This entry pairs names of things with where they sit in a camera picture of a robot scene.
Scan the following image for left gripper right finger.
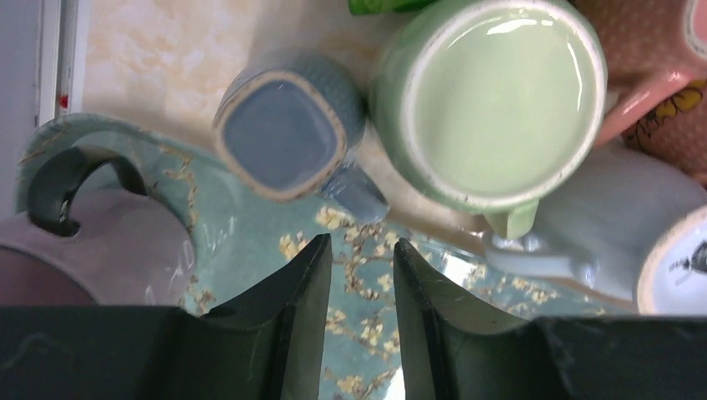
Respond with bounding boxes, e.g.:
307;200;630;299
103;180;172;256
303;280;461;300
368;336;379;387
394;239;706;399

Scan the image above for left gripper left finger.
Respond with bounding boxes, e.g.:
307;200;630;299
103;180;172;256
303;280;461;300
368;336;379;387
1;234;333;399

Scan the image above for purple mug black handle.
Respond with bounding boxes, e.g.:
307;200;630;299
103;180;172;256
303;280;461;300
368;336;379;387
1;146;196;306

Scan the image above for blue grey textured mug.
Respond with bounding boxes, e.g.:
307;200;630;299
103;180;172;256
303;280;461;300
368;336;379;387
213;48;390;223

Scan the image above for light blue white mug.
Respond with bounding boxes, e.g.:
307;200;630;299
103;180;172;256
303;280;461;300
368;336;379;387
484;145;706;316

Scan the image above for light green mug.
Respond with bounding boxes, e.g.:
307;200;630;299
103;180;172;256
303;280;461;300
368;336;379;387
369;1;607;239

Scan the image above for pink mug right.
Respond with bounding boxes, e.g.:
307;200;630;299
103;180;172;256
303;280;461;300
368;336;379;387
622;79;706;186

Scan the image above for pink mug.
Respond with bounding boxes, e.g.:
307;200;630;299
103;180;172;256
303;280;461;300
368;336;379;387
572;0;706;147
622;79;706;186

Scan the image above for pink mug left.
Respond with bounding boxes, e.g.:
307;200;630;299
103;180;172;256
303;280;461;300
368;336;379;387
572;0;706;147

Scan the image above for teal floral tray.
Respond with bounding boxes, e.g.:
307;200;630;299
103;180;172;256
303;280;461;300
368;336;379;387
15;114;623;399

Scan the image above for green toy lettuce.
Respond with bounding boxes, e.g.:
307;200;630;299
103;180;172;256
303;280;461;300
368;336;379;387
348;0;436;15

